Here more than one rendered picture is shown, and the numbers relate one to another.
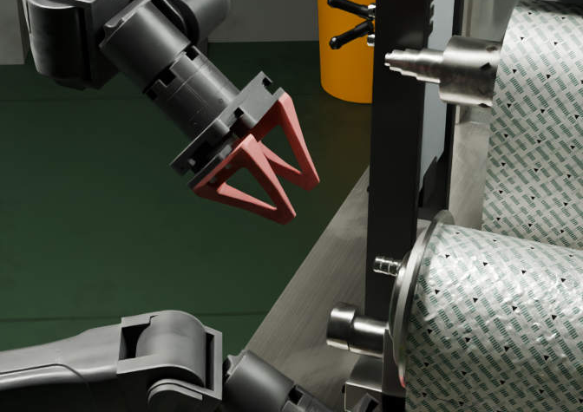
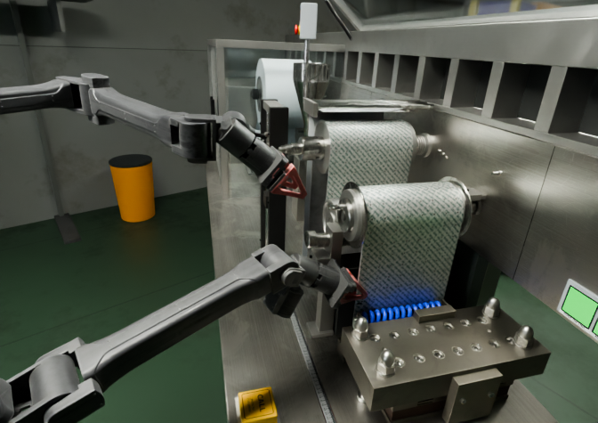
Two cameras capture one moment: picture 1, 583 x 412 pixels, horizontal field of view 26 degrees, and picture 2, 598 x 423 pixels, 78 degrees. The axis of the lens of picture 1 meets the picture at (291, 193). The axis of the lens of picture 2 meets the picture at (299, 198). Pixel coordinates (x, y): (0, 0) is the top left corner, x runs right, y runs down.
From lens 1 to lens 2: 0.58 m
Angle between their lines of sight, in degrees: 34
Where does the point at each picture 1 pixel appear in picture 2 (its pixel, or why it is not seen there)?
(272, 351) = not seen: hidden behind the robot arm
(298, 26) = (105, 202)
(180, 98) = (259, 154)
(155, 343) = (275, 256)
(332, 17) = (124, 194)
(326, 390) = not seen: hidden behind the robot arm
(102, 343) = (252, 264)
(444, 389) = (376, 239)
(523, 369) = (403, 223)
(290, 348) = not seen: hidden behind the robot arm
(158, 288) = (91, 303)
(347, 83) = (133, 215)
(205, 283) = (109, 295)
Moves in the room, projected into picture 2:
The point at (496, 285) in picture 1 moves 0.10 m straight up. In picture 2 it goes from (387, 197) to (393, 151)
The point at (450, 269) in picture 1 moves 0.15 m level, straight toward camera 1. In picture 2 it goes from (370, 196) to (422, 226)
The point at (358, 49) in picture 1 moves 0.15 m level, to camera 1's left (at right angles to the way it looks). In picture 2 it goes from (135, 203) to (117, 207)
